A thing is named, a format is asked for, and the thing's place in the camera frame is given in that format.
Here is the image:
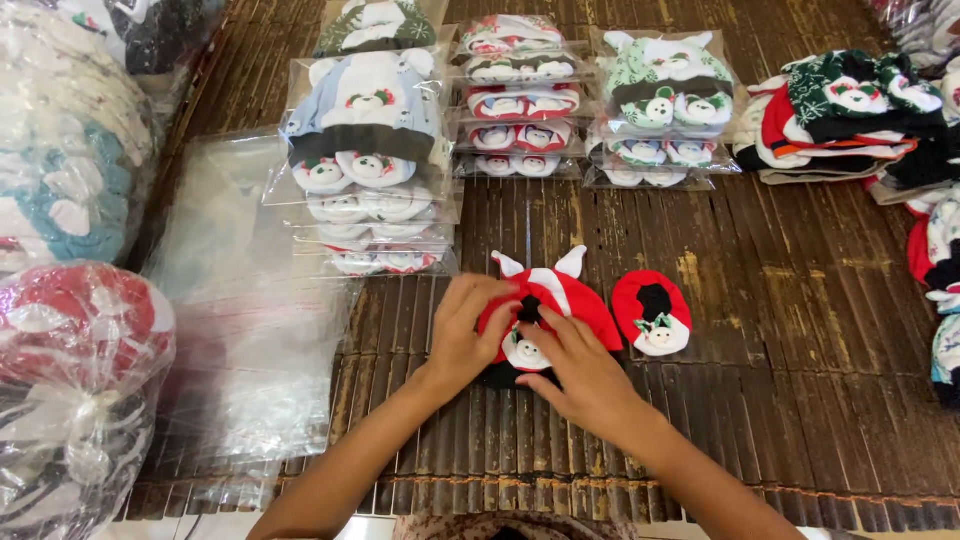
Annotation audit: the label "clear bag of packed goods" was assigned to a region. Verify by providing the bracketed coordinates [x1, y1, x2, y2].
[870, 0, 960, 72]

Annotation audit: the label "stack of empty clear bags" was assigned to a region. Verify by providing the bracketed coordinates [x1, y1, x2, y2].
[141, 129, 364, 465]

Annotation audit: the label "large bag of red hats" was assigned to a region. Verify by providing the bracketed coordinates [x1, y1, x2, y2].
[0, 260, 178, 540]

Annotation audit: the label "red bear-face baby bootie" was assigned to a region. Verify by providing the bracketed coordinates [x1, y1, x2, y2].
[611, 270, 693, 358]
[498, 294, 555, 373]

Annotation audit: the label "pile of loose baby hats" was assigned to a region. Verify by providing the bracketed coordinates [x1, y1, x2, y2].
[730, 48, 951, 187]

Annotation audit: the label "stack of blue hat packets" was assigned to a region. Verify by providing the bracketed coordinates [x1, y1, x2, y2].
[261, 48, 465, 279]

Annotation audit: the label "stack of red bootie packets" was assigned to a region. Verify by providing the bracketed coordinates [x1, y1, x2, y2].
[448, 13, 595, 182]

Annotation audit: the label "stack of mint hat packets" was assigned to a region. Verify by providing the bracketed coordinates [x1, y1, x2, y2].
[582, 28, 745, 193]

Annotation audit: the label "green snowflake hat packet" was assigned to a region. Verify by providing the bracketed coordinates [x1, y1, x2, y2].
[313, 0, 453, 59]

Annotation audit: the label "brown bamboo mat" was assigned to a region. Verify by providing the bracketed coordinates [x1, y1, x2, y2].
[112, 0, 960, 532]

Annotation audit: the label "large bag of teal hats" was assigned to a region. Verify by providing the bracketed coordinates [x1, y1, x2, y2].
[0, 0, 165, 276]

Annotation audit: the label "person's right hand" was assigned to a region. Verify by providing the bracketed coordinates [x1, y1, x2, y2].
[515, 303, 648, 445]

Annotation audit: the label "person's left hand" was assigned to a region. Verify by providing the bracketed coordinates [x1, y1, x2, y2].
[411, 273, 523, 399]

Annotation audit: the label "heap of loose baby clothing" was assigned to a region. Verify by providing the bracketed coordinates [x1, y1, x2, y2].
[862, 56, 960, 411]

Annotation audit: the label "large bag of dark hats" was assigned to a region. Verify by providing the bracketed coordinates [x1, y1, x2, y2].
[56, 0, 228, 78]

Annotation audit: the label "red baby hat white ears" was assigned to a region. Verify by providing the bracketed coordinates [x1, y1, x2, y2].
[475, 244, 625, 391]

